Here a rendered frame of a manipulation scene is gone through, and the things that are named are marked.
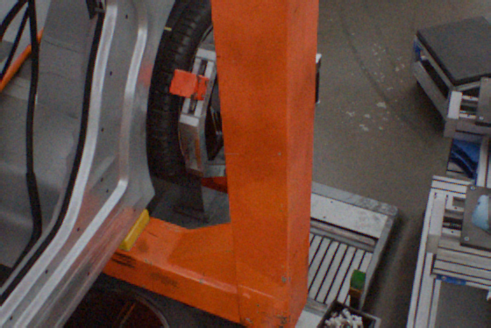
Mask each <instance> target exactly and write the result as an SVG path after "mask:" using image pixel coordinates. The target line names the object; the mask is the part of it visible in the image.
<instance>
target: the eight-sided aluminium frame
mask: <svg viewBox="0 0 491 328"><path fill-rule="evenodd" d="M205 65H206V66H207V67H206V70H205V77H206V78H209V82H208V85H207V89H206V91H205V97H204V100H203V101H202V102H201V101H198V102H197V106H196V110H195V111H194V105H195V101H196V100H194V99H191V98H188V97H185V101H184V103H183V106H182V112H181V115H180V120H179V129H180V130H181V138H182V144H183V153H184V159H185V164H186V165H185V168H186V169H187V172H188V173H190V174H192V175H197V176H201V177H206V178H207V177H212V176H223V177H226V176H227V174H226V165H225V160H224V159H225V157H224V145H223V147H222V148H221V149H220V151H219V153H218V154H217V157H216V158H215V159H214V160H208V159H207V153H206V138H205V132H204V119H205V115H206V109H207V106H208V103H209V100H210V95H211V90H212V86H213V83H214V80H215V77H216V74H217V57H216V48H215V40H214V32H213V29H212V31H211V32H210V34H209V35H208V36H207V38H205V41H204V42H201V44H200V46H199V48H198V51H197V53H196V55H195V62H194V68H193V71H192V73H194V74H197V75H200V76H203V71H204V67H205Z"/></svg>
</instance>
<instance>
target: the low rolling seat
mask: <svg viewBox="0 0 491 328"><path fill-rule="evenodd" d="M421 51H422V52H423V53H424V56H421V54H420V52H421ZM409 69H410V70H411V72H412V74H413V75H414V76H415V78H416V84H417V85H418V86H422V87H423V89H424V91H425V92H426V94H427V95H428V96H429V97H430V100H431V101H432V102H433V103H434V104H435V106H436V108H437V109H438V111H439V112H440V113H441V114H442V117H443V119H442V124H441V125H440V127H439V130H440V131H441V132H445V124H446V119H447V113H448V106H449V101H450V100H451V95H452V92H453V91H454V92H459V93H462V95H461V96H471V97H477V98H478V95H479V88H480V79H481V77H487V78H491V24H490V23H488V21H487V20H486V18H485V17H483V16H479V17H471V18H465V19H461V20H458V21H454V22H450V23H447V24H439V25H433V26H429V27H425V28H422V29H419V30H417V34H416V35H415V36H414V40H413V50H412V55H411V60H410V66H409Z"/></svg>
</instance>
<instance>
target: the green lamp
mask: <svg viewBox="0 0 491 328"><path fill-rule="evenodd" d="M365 281H366V273H365V272H362V271H360V270H358V269H354V270H353V272H352V275H351V277H350V281H349V286H350V287H355V288H357V289H362V288H363V287H364V284H365Z"/></svg>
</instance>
